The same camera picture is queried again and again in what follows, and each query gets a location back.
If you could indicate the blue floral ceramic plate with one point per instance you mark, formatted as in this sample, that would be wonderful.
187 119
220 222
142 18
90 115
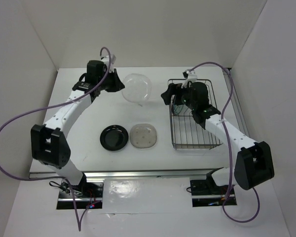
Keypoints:
178 106

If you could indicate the clear glass plate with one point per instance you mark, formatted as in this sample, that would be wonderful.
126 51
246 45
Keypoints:
137 89

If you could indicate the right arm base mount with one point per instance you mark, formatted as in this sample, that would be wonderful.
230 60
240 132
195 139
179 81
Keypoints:
205 193

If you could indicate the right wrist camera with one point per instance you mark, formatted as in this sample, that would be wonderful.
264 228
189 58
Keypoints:
190 77

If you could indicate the aluminium rail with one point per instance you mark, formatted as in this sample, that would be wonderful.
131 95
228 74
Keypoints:
148 173

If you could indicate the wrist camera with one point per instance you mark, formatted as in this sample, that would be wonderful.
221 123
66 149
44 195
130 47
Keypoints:
190 77
109 62

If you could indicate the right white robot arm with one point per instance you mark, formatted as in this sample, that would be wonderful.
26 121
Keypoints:
250 162

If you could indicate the smoky grey glass plate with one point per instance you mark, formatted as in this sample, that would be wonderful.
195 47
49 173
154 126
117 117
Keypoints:
143 136

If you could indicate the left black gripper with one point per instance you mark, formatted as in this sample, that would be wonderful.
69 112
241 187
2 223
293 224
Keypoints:
117 84

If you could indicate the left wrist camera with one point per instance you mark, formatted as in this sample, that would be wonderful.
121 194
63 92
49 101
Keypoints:
109 62

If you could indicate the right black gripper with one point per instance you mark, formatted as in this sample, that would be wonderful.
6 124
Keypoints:
173 89

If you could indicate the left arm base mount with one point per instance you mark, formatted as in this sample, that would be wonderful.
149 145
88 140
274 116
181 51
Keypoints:
65 197

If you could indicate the black round plate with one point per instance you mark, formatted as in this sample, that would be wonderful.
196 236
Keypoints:
114 138

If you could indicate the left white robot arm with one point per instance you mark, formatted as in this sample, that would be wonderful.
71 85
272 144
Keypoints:
49 141

